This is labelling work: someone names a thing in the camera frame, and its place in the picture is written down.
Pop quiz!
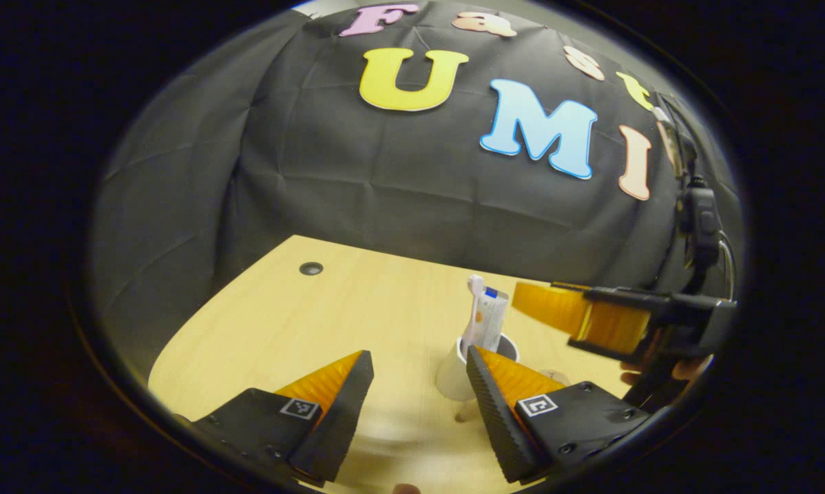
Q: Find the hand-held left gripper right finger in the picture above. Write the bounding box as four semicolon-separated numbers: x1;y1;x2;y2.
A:
465;345;654;485

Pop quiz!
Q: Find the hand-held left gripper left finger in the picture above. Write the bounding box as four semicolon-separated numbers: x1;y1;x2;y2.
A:
191;350;375;486

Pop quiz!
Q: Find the white toothpaste tube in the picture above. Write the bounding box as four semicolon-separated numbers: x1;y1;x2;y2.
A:
476;287;510;355

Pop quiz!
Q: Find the white cup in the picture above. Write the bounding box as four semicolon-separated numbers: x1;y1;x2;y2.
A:
434;332;521;423

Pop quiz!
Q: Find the pale pink toothbrush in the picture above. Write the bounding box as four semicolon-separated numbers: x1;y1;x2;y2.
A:
460;274;486;359

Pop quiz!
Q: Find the light wooden desktop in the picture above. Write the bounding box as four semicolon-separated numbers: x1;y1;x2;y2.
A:
148;235;660;494

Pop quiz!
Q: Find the black backdrop cloth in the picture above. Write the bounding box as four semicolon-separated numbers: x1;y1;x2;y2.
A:
90;0;745;385

